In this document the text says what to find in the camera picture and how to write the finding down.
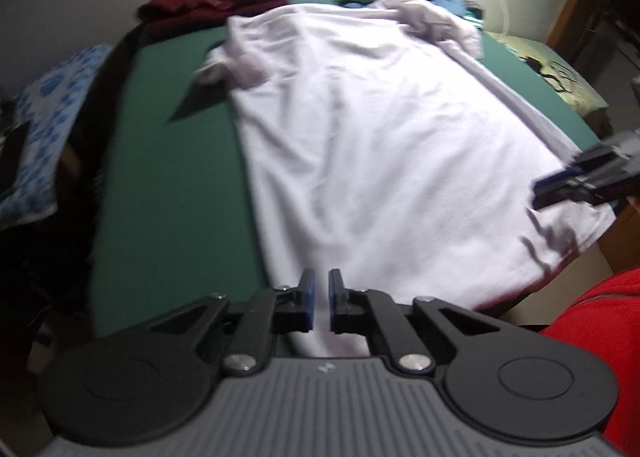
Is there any blue patterned pillow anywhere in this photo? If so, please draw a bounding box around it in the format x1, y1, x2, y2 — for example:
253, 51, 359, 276
0, 44, 115, 229

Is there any green blanket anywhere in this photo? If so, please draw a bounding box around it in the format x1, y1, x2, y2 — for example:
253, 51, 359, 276
91, 0, 607, 355

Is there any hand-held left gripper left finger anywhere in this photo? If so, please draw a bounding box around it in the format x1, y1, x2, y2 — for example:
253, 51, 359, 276
145, 268, 317, 376

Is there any person's red clothing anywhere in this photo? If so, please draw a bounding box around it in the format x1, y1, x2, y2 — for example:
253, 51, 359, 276
541, 268, 640, 457

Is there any black charger with cables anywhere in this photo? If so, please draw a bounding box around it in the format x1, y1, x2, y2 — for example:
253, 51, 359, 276
519, 53, 577, 94

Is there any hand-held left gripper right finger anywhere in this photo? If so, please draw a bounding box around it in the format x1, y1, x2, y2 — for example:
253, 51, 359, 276
327, 268, 502, 376

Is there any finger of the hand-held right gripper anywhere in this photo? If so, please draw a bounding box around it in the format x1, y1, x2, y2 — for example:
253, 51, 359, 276
564, 145, 627, 174
531, 166, 617, 211

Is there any white shirt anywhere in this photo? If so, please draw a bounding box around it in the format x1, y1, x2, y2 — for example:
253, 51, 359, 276
196, 0, 617, 359

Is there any cartoon printed bed sheet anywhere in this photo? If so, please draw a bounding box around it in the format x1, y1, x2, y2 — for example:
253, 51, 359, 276
486, 31, 610, 114

